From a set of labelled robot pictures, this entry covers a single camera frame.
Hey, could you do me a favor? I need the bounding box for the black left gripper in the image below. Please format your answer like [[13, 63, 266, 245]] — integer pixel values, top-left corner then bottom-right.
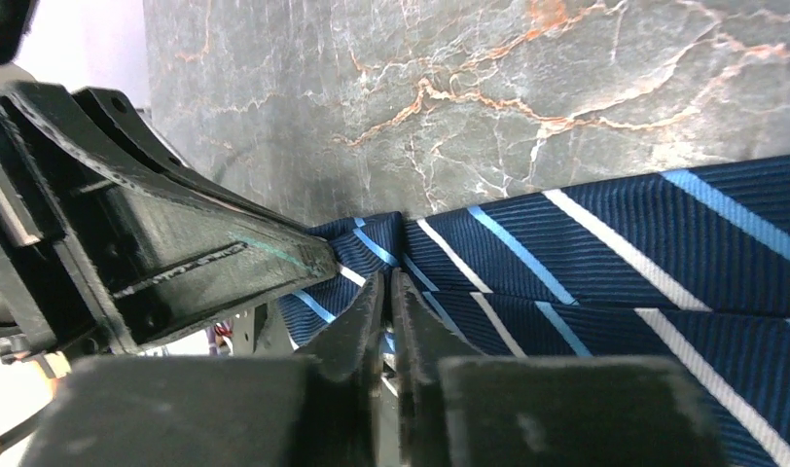
[[0, 81, 338, 357]]

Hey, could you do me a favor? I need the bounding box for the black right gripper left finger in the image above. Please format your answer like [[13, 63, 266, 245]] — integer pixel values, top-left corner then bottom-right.
[[295, 271, 385, 466]]

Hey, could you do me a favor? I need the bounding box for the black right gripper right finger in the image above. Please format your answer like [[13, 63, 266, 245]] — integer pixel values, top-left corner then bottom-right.
[[390, 269, 482, 466]]

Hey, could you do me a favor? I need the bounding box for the navy striped tie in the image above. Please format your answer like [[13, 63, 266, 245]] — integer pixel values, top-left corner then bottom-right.
[[278, 155, 790, 466]]

